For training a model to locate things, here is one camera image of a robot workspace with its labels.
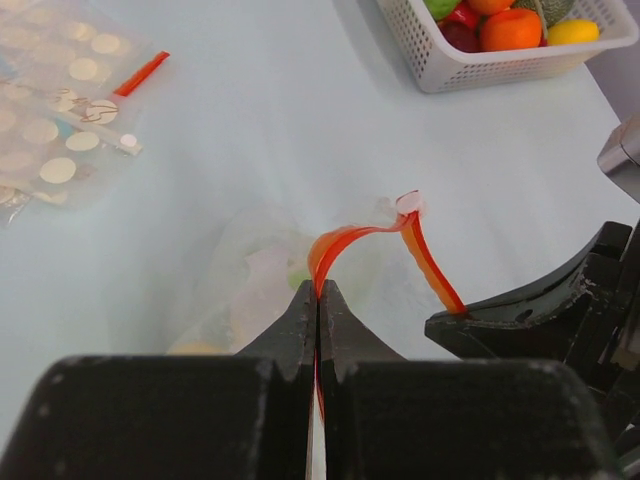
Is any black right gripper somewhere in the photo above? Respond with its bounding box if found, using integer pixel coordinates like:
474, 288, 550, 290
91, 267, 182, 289
424, 222, 639, 479

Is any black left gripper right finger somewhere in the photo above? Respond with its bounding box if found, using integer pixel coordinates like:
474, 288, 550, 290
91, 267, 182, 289
317, 281, 623, 479

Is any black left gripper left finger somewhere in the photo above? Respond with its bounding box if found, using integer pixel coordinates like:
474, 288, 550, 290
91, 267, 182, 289
1, 282, 317, 479

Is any clear zip top bag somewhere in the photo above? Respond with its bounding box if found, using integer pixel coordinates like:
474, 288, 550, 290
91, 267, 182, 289
166, 190, 466, 355

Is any pile of zip bags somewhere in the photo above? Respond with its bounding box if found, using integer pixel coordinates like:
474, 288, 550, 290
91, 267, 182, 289
1, 1, 170, 225

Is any yellow lemon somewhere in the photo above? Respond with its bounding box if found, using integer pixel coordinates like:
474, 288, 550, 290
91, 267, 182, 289
547, 19, 600, 46

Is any white plastic fruit basket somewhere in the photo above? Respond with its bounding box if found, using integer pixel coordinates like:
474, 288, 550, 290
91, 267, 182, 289
378, 1, 639, 93

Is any small orange tangerine front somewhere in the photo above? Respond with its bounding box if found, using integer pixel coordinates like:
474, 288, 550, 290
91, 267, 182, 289
479, 8, 543, 52

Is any dark red fruit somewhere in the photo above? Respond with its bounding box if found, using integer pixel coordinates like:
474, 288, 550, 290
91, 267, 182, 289
440, 22, 482, 53

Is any green netted melon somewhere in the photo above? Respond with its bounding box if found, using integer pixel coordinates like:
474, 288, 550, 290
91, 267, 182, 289
511, 0, 575, 33

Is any red bell pepper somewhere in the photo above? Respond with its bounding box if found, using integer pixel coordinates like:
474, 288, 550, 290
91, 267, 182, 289
443, 1, 481, 30

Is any light green guava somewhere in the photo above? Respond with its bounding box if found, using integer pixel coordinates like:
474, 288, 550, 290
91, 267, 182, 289
423, 0, 460, 22

